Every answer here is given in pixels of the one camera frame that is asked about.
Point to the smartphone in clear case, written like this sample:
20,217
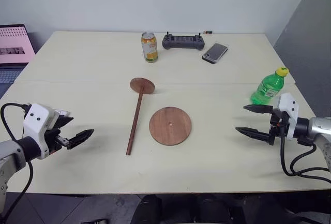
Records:
215,52

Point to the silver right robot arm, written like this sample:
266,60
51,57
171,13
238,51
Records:
319,128

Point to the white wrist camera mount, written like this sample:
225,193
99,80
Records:
36,123
287,102

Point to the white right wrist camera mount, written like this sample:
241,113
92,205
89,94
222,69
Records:
287,102

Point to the open laptop pink screen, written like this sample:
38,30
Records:
13,43

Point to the grey handheld remote controller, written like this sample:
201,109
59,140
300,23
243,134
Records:
183,41

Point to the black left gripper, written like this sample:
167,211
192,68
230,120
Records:
55,141

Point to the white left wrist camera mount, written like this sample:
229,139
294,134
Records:
36,123

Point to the round wooden base disc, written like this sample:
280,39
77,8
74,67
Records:
165,131

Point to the orange yellow drink can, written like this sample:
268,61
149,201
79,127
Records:
149,48

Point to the wooden rod with small disc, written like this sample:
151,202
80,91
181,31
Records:
142,85

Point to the green plastic bottle yellow cap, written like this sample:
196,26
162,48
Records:
267,89

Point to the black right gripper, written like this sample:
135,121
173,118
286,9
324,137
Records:
279,125

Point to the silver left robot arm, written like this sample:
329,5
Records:
10,154

